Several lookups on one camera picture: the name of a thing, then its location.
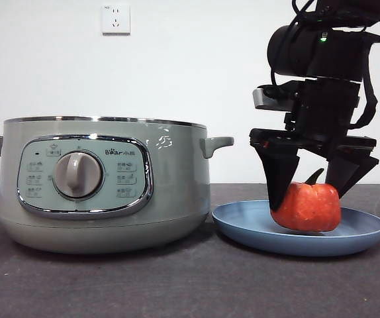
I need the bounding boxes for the orange pumpkin with green stem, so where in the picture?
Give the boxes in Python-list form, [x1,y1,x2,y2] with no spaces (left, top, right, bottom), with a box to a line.
[270,168,342,233]

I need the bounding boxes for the blue round plate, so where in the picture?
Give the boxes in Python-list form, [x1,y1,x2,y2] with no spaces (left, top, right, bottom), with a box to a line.
[211,199,380,258]

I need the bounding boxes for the pale green electric steamer pot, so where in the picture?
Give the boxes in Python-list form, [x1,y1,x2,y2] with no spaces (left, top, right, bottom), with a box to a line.
[0,115,235,255]

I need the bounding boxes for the black camera cable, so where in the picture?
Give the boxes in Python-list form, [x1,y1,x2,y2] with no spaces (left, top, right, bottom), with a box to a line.
[258,0,315,99]

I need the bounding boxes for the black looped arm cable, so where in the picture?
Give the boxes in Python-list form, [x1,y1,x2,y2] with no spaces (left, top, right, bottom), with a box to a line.
[350,31,380,130]

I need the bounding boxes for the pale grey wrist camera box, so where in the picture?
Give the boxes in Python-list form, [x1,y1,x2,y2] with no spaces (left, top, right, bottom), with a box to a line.
[252,84,299,111]

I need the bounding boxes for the white wall socket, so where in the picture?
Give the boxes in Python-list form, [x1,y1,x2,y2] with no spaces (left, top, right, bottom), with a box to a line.
[102,5,132,36]

